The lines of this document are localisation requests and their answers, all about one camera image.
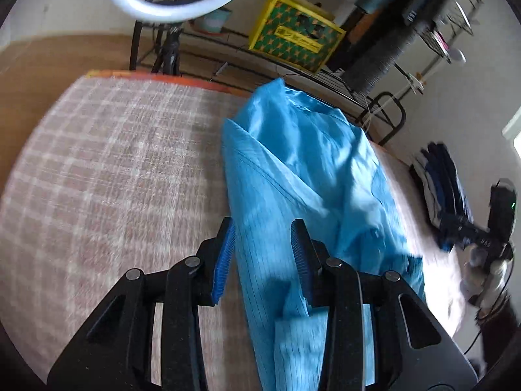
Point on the grey plaid coat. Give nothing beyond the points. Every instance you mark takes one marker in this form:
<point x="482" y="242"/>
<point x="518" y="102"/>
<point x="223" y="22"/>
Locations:
<point x="374" y="61"/>

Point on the orange brown garment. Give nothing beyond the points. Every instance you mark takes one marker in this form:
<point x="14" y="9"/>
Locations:
<point x="355" y="28"/>

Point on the white clip lamp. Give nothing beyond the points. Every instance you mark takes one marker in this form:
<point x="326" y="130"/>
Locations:
<point x="456" y="55"/>

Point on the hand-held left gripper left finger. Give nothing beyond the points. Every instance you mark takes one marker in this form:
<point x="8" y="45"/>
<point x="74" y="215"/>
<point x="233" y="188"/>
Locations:
<point x="226" y="260"/>

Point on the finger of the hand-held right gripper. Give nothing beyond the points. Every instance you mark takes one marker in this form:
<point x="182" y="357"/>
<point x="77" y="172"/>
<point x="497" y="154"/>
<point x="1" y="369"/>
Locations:
<point x="451" y="230"/>

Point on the checked pink mat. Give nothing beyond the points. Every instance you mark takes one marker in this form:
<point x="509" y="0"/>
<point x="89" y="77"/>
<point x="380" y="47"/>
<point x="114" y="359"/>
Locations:
<point x="101" y="171"/>

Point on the white framed window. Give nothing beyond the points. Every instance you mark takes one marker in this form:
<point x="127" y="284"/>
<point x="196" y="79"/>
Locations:
<point x="513" y="130"/>

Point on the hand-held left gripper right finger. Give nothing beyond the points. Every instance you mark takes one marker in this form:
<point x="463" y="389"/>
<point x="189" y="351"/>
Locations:
<point x="303" y="264"/>

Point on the blue striped garment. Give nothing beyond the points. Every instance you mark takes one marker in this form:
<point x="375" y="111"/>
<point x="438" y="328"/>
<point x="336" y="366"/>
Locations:
<point x="309" y="171"/>

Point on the black metal clothes rack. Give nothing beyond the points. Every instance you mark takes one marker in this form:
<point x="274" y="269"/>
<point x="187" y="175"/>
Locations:
<point x="136" y="49"/>

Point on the person's right hand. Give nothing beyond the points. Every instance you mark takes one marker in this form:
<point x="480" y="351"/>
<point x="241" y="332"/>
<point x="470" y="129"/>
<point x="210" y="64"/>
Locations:
<point x="484" y="277"/>

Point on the yellow patterned crate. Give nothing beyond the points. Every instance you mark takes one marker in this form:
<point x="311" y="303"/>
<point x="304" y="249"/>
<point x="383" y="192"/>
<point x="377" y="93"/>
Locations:
<point x="293" y="36"/>

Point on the stack of folded dark clothes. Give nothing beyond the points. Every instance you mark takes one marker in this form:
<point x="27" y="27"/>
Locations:
<point x="441" y="183"/>

